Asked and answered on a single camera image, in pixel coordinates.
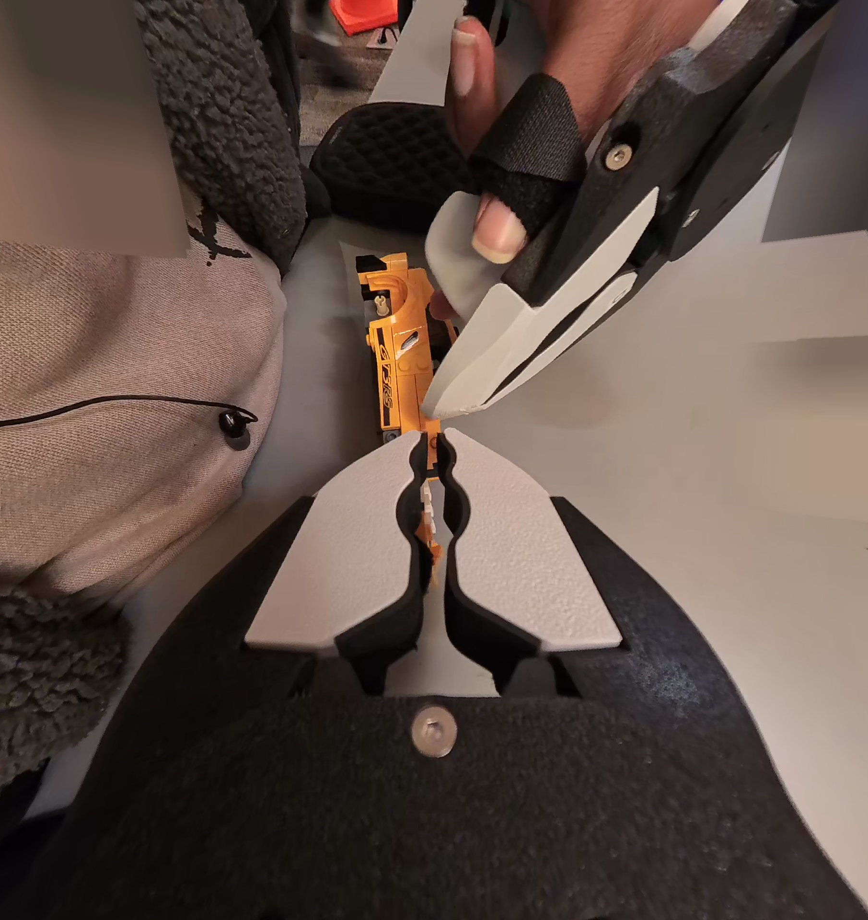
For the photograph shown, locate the black trousers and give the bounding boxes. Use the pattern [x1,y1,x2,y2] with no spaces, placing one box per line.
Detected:
[0,755,54,863]

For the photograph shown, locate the orange plastic cone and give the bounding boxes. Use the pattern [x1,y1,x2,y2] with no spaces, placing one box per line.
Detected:
[333,0,400,35]

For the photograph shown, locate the black quilted cushion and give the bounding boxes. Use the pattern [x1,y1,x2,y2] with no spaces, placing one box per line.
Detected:
[309,103,478,219]

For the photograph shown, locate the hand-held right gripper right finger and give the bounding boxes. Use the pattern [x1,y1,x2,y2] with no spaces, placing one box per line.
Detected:
[438,428,625,696]

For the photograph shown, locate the person's left hand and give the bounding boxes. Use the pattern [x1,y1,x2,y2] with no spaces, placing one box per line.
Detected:
[444,0,722,265]

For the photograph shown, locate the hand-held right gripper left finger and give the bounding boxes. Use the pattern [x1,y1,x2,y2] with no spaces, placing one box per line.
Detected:
[244,431,436,696]

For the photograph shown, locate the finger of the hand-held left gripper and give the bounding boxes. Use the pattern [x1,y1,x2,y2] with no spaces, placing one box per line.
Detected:
[486,272,642,412]
[421,185,661,423]

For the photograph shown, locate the black wired earphone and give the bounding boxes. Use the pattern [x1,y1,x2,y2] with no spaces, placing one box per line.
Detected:
[0,394,260,451]

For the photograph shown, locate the yellow lego car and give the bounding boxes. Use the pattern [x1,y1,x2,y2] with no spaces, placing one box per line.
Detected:
[355,253,463,579]

